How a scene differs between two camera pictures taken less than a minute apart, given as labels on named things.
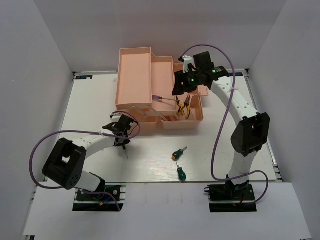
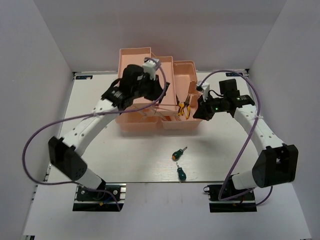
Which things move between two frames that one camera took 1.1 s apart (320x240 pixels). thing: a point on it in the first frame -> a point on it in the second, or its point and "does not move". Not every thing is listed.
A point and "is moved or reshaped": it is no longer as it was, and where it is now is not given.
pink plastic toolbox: x=144 y=89 is moved or reshaped
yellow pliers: x=181 y=105 does not move
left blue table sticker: x=84 y=77 does not move
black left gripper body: x=126 y=141 -> x=148 y=87
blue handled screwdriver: x=155 y=97 is moved or reshaped
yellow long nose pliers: x=186 y=107 does not move
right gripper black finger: x=180 y=86 -> x=201 y=111
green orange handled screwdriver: x=176 y=155 does not move
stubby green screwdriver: x=181 y=174 does not move
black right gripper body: x=193 y=80 -> x=214 y=106
